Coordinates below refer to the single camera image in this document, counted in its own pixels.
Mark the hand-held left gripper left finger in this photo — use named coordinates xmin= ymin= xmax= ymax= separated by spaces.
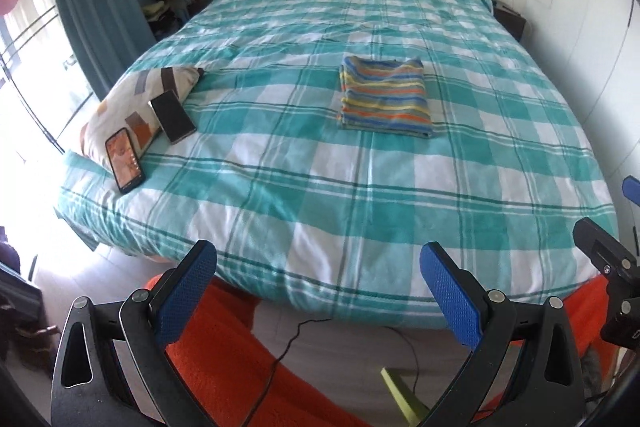
xmin=50 ymin=239 xmax=221 ymax=427

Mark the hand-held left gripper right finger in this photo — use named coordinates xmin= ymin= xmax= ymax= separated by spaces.
xmin=420 ymin=242 xmax=586 ymax=427

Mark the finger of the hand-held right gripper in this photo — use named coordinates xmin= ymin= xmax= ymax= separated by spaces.
xmin=621 ymin=176 xmax=640 ymax=208
xmin=572 ymin=217 xmax=640 ymax=348

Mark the striped knit sweater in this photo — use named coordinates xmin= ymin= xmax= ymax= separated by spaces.
xmin=336 ymin=55 xmax=435 ymax=140

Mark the teal plaid blanket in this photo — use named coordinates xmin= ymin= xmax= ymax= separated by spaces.
xmin=54 ymin=0 xmax=618 ymax=333

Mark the smartphone with lit screen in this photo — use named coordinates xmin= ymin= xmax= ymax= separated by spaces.
xmin=105 ymin=128 xmax=147 ymax=194

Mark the white wardrobe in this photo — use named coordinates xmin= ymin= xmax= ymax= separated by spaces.
xmin=520 ymin=0 xmax=640 ymax=188

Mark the smartphone with dark screen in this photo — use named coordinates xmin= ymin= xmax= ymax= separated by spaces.
xmin=150 ymin=90 xmax=197 ymax=144

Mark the patterned pillow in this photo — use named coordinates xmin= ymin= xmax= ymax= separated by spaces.
xmin=80 ymin=66 xmax=205 ymax=168

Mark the dark nightstand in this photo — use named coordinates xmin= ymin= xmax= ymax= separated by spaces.
xmin=490 ymin=0 xmax=528 ymax=42

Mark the window with black railing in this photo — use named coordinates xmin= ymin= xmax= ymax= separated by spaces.
xmin=0 ymin=0 xmax=96 ymax=228

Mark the blue curtain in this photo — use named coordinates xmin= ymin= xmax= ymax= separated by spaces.
xmin=44 ymin=0 xmax=168 ymax=102

